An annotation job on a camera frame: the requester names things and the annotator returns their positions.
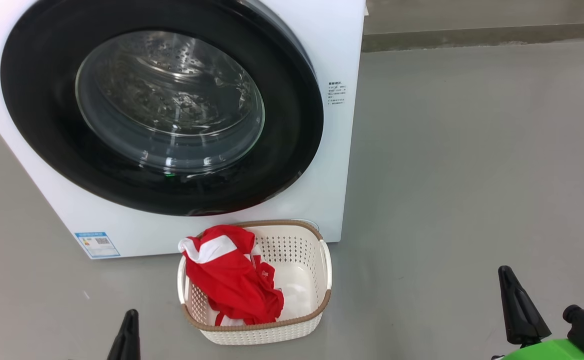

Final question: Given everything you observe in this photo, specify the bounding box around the small printed text sticker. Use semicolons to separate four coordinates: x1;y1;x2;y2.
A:
328;81;347;106

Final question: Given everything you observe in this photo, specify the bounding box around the red and white garment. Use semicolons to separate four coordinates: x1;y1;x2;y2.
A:
178;225;285;327

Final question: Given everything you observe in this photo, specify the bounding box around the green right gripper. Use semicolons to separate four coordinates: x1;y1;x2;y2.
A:
492;266;584;360

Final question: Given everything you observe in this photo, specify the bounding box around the white washing machine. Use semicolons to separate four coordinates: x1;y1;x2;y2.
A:
0;0;367;260

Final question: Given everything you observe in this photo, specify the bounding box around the grey baseboard strip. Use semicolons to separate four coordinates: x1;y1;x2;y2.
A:
362;22;584;53

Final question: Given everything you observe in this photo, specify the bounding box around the black round glass washer door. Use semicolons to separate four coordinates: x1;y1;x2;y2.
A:
0;0;325;217

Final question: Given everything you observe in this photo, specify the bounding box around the cream perforated laundry basket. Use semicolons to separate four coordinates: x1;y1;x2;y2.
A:
177;220;332;346

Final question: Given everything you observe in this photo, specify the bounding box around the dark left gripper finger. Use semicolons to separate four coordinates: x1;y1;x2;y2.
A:
107;309;141;360

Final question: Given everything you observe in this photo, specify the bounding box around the blue energy label sticker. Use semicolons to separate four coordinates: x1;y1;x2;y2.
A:
74;231;121;259

